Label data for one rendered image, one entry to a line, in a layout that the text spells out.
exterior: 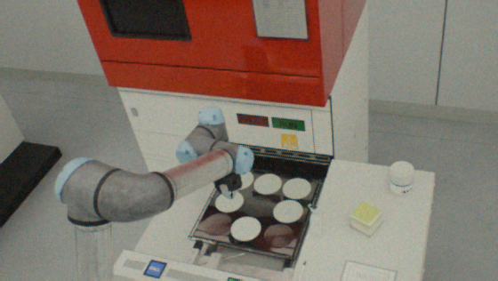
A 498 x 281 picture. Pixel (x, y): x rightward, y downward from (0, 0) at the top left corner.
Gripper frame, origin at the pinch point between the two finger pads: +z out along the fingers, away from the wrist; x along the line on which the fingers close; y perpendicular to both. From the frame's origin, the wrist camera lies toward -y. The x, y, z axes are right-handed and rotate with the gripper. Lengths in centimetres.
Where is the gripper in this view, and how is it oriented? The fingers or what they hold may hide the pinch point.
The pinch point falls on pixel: (231, 197)
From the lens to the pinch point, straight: 179.1
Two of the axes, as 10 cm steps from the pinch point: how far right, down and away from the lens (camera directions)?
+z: 1.4, 7.5, 6.5
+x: -9.2, 3.4, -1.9
